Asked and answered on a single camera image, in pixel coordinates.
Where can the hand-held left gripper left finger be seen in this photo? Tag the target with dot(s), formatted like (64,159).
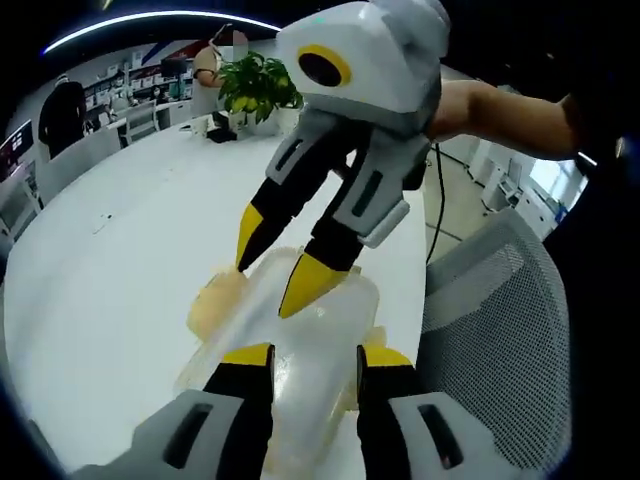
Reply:
(195,435)

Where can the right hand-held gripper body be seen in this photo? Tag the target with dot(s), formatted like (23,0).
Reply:
(390,65)

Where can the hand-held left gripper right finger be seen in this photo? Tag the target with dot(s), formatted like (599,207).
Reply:
(415,435)

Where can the black object on table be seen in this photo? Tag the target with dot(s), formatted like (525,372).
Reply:
(221,135)

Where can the green potted plant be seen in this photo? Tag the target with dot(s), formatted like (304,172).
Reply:
(260,82)

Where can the white mug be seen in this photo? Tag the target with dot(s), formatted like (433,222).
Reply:
(200,129)

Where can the grey mesh office chair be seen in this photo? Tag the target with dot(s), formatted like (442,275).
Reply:
(495,320)

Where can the white office chair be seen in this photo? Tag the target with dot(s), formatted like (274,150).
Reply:
(80,165)
(20,200)
(141,122)

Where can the background storage shelves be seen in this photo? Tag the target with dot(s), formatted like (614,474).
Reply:
(150,65)

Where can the curved ceiling light strip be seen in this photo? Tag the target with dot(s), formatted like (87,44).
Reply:
(150,23)

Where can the person's dark clothing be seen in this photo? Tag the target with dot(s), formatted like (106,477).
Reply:
(605,150)

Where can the monitor with red picture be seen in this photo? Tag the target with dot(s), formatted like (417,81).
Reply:
(15,150)

